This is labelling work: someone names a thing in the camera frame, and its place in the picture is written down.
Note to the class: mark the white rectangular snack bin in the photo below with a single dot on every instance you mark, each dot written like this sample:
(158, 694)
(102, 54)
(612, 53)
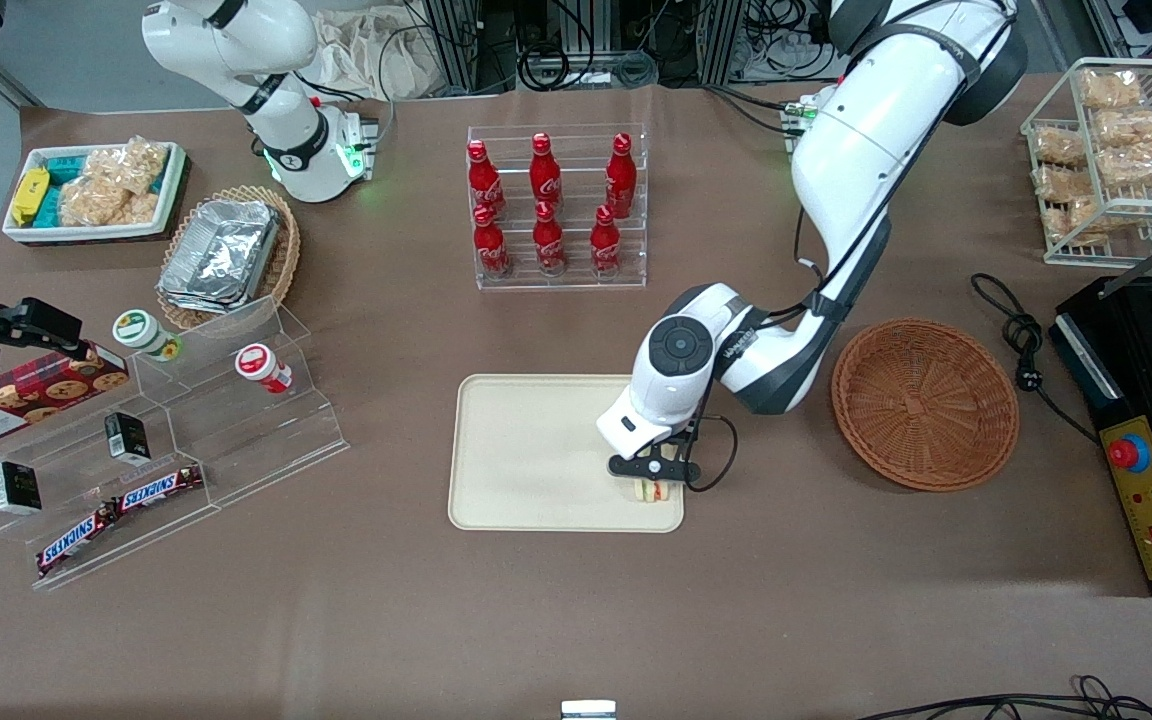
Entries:
(161, 200)

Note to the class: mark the red cola bottle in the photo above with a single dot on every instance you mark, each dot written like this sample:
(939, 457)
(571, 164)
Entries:
(621, 175)
(545, 172)
(605, 243)
(490, 245)
(549, 242)
(483, 180)

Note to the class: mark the clear acrylic stepped shelf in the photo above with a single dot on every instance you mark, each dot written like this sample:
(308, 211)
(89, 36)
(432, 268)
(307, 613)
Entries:
(216, 440)

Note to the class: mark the Snickers chocolate bar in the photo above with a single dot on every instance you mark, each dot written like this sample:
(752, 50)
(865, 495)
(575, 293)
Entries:
(158, 487)
(76, 540)

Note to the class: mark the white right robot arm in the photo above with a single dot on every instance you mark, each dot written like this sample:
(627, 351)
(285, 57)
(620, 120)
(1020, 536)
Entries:
(276, 130)

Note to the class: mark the small white edge object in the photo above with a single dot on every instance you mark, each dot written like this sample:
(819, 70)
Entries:
(588, 710)

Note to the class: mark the clear acrylic bottle rack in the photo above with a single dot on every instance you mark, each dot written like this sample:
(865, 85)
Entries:
(561, 280)

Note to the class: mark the yellow snack packet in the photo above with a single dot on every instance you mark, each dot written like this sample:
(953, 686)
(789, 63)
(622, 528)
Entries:
(29, 195)

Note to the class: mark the clear fried snack bag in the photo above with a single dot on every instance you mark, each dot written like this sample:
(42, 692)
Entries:
(1063, 183)
(1059, 147)
(1139, 165)
(1091, 218)
(1136, 127)
(1111, 90)

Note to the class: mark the small black carton box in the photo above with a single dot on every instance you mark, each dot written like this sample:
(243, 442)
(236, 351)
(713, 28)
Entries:
(126, 437)
(16, 488)

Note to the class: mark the oval light wicker basket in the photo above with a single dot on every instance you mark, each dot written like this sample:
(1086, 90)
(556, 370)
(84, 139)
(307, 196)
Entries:
(286, 250)

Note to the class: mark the clear rice cracker bag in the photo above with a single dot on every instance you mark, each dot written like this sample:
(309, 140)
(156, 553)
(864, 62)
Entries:
(131, 165)
(101, 203)

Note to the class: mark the cream plastic tray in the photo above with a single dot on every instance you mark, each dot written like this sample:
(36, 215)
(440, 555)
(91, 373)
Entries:
(536, 450)

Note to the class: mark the teal snack packet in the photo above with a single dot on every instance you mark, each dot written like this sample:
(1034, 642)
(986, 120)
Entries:
(49, 210)
(66, 168)

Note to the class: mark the Walkers shortbread cookie box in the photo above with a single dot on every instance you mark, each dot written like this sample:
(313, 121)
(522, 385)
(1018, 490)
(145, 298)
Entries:
(36, 395)

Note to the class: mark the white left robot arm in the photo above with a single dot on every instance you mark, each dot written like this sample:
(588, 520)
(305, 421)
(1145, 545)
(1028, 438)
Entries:
(856, 150)

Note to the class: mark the small layered sandwich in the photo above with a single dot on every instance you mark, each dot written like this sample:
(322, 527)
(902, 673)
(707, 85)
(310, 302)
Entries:
(654, 491)

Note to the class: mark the red lidded jar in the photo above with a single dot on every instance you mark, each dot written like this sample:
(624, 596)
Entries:
(261, 367)

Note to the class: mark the aluminium foil container stack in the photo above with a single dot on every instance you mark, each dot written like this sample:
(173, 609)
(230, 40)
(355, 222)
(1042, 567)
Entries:
(221, 255)

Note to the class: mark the round brown wicker basket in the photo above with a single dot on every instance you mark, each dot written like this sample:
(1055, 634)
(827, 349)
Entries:
(926, 405)

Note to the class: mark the green sunflower lidded jar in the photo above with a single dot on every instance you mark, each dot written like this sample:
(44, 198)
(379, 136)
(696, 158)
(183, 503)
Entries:
(141, 332)

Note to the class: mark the beige cloth bag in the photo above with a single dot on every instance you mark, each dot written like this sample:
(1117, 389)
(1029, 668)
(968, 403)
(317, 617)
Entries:
(376, 55)

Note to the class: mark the black appliance with yellow panel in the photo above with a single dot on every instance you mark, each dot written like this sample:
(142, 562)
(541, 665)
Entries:
(1116, 360)

